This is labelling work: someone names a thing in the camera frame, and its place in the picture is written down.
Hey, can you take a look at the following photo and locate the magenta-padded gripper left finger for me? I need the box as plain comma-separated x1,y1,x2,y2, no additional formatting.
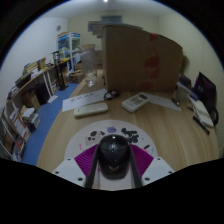
52,144,101,189

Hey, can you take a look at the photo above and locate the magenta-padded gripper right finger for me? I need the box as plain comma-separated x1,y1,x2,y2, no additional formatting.
127,143,175,188

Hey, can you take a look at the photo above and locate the black computer mouse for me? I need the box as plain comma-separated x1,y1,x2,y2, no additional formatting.
98,133,131,180

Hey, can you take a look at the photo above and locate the round white printed mouse pad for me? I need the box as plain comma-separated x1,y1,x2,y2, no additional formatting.
63,119,159,191

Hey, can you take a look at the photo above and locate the plain white remote control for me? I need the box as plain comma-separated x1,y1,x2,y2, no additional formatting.
73,102,109,118

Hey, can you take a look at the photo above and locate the black marker pen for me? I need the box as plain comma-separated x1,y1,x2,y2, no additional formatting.
192,115,211,136

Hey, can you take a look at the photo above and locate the cluttered shelf unit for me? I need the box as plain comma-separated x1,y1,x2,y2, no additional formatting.
0,56,71,163

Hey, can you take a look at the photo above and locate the white remote control with buttons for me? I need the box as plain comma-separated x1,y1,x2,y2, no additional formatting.
121,92,150,113

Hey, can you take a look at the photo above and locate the small black clip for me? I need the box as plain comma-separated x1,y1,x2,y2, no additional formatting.
171,96,181,108

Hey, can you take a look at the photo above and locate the clear plastic cup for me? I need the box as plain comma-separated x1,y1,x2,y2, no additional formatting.
175,87,191,105

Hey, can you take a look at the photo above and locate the blue book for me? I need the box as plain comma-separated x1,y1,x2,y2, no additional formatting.
176,81,199,101

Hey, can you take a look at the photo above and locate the small brown floor carton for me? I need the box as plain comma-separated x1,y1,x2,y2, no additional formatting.
68,69,85,84

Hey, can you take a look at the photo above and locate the black stand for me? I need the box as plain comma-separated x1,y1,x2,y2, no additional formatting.
53,50,70,92

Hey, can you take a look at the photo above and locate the clear glass jar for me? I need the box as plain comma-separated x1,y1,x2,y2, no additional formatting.
79,45,98,88

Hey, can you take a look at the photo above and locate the large brown cardboard box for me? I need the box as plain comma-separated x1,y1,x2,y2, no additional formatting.
101,24,184,94

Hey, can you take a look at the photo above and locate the frosted window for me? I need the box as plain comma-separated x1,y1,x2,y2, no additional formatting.
100,14,124,25

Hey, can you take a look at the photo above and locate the black coiled cable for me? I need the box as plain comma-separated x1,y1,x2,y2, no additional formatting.
103,89,120,101

